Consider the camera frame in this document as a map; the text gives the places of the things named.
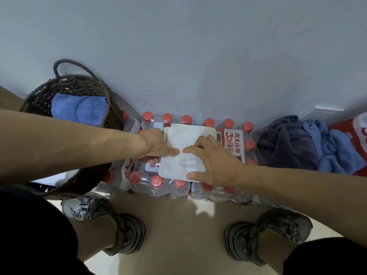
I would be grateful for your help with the person's right hand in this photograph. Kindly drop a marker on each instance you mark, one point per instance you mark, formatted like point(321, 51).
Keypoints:
point(220, 166)

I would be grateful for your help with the person's right grey shoe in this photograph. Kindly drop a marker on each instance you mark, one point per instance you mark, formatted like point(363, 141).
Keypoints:
point(240, 243)

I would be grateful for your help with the person's left grey shoe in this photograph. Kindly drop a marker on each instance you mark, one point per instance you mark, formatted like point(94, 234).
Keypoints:
point(129, 234)

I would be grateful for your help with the white wall socket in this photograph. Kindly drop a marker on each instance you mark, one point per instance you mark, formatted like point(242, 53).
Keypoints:
point(321, 113)

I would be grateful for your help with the cream towel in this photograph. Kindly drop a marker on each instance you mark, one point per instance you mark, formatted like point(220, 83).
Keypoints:
point(183, 137)

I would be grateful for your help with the person's right forearm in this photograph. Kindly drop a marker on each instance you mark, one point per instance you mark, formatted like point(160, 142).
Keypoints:
point(312, 197)

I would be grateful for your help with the light blue towel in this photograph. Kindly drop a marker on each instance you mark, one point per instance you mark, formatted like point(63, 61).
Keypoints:
point(80, 108)
point(338, 151)

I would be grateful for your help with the person's grey shoe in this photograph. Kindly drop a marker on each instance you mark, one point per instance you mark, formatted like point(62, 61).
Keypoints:
point(240, 243)
point(129, 234)

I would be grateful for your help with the person's left hand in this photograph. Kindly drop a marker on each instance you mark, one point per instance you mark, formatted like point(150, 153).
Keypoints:
point(154, 146)

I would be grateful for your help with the dark brown wicker basket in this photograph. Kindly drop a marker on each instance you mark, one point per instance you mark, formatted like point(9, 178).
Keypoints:
point(86, 177)

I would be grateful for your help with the white towel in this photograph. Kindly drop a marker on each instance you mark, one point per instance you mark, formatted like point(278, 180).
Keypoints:
point(54, 178)

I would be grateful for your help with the dark grey towel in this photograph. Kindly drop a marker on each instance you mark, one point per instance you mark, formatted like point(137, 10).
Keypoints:
point(286, 146)

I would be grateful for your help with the person's left forearm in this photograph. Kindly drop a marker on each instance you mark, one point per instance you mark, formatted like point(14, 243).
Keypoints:
point(63, 146)

